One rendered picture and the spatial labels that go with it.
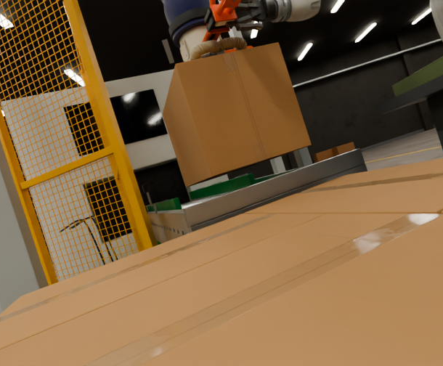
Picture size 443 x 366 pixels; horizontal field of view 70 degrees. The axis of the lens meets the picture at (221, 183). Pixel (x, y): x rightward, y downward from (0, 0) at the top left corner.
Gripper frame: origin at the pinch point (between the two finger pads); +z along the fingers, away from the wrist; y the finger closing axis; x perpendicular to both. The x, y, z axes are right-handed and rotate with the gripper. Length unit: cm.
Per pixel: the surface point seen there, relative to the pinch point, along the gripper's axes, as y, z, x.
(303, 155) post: 56, -48, 50
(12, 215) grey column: 42, 96, 61
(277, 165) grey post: 60, -160, 276
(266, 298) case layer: 66, 44, -73
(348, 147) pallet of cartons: 84, -752, 803
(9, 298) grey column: 76, 106, 61
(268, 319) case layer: 66, 46, -77
